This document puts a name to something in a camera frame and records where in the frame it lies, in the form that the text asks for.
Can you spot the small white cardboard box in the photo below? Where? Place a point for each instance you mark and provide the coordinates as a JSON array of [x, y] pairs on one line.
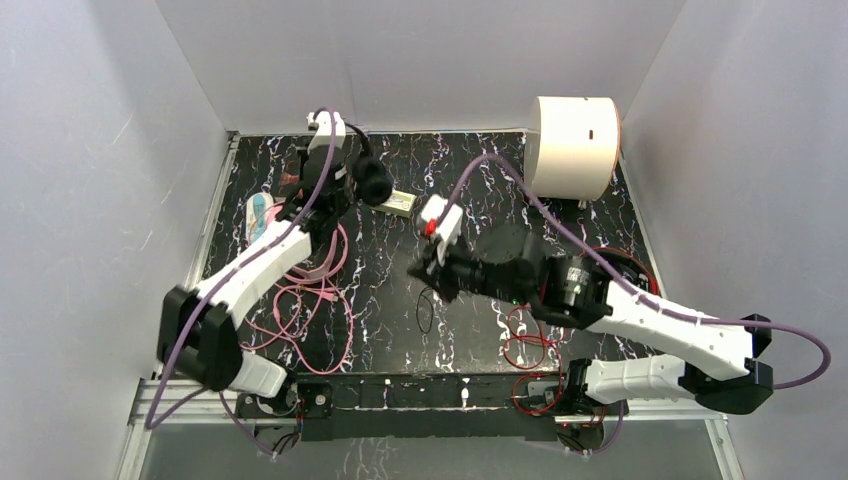
[[399, 204]]

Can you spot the white cylindrical container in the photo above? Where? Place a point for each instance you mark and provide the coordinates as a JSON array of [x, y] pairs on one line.
[[572, 147]]

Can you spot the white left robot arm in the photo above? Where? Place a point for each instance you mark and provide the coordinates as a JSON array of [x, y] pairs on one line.
[[198, 335]]

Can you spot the white and blue small device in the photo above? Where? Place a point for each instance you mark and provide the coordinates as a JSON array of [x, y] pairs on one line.
[[258, 209]]

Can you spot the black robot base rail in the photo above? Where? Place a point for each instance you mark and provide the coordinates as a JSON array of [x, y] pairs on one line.
[[348, 406]]

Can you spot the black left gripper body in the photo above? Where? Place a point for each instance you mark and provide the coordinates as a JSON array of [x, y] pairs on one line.
[[317, 162]]

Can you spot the dark paperback book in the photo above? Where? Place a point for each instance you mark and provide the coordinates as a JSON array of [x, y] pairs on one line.
[[288, 180]]

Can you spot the pink over-ear headphones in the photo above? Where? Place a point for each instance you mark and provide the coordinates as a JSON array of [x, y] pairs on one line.
[[334, 260]]

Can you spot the black on-ear headphones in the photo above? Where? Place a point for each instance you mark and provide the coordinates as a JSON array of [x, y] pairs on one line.
[[372, 184]]

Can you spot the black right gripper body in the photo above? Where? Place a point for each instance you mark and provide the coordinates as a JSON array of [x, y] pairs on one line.
[[461, 269]]

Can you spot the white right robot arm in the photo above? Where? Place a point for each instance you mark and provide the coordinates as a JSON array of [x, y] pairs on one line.
[[714, 365]]

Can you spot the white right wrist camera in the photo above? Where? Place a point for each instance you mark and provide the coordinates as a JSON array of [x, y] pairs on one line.
[[440, 223]]

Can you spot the red and black headphones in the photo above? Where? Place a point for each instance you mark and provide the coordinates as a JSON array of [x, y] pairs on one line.
[[630, 268]]

